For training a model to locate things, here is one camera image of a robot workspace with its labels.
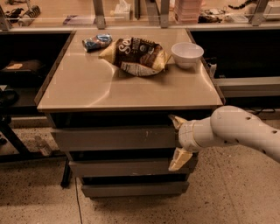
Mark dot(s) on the white bowl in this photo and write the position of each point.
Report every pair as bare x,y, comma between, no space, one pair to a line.
186,54

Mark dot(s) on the black bag on shelf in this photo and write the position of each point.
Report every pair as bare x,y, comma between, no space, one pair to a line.
23,74

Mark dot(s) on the white tissue box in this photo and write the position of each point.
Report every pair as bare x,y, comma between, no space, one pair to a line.
122,10

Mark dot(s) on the grey bottom drawer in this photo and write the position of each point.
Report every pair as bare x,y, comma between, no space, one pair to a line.
162,188

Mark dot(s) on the grey top drawer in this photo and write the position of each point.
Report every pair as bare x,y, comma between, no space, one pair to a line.
115,138

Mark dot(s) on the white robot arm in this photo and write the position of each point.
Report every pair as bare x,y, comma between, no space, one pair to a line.
227,125

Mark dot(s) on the blue snack bag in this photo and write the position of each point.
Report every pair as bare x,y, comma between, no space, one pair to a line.
97,42

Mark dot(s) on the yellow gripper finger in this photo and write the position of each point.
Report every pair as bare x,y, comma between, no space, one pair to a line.
180,157
177,121

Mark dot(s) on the grey drawer cabinet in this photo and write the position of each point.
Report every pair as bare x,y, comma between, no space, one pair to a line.
84,91

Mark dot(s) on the clear plastic bottle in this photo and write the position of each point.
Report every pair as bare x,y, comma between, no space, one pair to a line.
43,146

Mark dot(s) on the grey drawer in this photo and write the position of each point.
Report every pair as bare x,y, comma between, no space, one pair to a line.
162,188
127,167
115,138

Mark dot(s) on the grey middle drawer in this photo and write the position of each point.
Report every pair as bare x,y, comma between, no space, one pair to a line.
127,167

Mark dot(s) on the brown yellow chip bag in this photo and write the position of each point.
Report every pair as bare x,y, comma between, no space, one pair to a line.
136,56

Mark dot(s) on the pink stacked box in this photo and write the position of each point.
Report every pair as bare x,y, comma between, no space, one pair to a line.
187,11

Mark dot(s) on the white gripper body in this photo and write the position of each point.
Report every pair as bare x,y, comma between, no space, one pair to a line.
185,136

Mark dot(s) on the black headphones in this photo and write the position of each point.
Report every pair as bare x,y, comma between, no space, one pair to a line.
8,97

